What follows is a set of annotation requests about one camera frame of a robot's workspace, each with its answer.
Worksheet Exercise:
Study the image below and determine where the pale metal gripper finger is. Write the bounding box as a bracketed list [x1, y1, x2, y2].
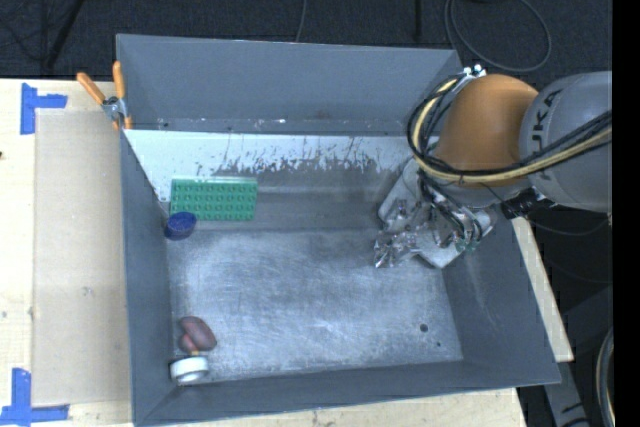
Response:
[385, 198, 420, 237]
[373, 234, 422, 270]

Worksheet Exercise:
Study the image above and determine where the grey metal bin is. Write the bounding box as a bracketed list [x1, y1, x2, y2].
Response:
[115, 33, 563, 427]

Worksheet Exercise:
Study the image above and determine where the green studded flat block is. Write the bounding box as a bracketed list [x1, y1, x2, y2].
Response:
[169, 177, 259, 223]

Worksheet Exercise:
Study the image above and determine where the red-brown lumpy toy food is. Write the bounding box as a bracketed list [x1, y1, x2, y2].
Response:
[177, 315, 219, 357]

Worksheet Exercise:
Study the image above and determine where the small blue cup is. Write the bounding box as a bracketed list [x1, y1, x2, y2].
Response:
[163, 211, 198, 242]

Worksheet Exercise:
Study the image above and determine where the white round lid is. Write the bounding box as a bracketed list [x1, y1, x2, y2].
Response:
[169, 354, 211, 385]

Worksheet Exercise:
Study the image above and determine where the pale wood flat board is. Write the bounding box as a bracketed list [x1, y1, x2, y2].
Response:
[30, 108, 133, 409]

